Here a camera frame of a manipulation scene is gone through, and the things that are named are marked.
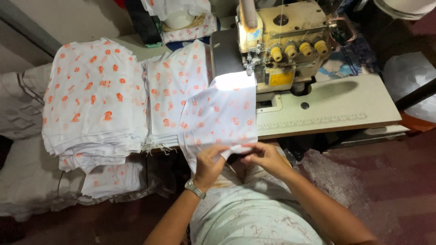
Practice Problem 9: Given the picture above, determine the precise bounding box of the person's left hand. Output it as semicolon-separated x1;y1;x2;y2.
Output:
193;145;231;192

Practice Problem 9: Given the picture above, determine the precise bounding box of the person's right hand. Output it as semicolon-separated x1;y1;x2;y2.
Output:
240;142;294;180

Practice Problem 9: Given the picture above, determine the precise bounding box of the white orange-print fabric piece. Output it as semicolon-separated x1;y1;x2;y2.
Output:
177;71;259;175

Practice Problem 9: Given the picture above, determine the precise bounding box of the silver wristwatch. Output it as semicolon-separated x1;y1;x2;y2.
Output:
184;179;207;200

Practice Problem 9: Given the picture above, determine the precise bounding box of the person's pale printed clothing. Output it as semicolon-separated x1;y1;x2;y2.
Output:
188;146;327;245

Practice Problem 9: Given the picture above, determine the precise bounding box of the clear plastic sheet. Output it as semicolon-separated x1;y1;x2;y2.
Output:
284;148;375;218

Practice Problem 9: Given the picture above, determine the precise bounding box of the small stack of printed fabric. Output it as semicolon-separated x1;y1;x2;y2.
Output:
141;39;213;155

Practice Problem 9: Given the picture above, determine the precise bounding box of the fallen printed fabric pile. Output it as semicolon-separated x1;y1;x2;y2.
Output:
81;159;148;199

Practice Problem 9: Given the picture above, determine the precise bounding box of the beige overlock sewing machine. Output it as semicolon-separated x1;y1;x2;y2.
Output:
210;0;357;96

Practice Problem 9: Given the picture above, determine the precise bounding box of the large stack of printed fabric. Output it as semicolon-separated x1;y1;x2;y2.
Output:
42;37;149;172

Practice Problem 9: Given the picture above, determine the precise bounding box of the folded printed cloth bundle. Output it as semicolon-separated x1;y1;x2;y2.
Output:
161;14;218;45

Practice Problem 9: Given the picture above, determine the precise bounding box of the dark green bag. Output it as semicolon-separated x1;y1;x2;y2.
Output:
124;0;163;48

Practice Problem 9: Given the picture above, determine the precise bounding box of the white plastic bag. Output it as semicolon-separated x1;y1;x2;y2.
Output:
382;52;436;124

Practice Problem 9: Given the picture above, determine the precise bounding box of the grey patterned cushion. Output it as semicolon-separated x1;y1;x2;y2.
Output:
0;63;86;222

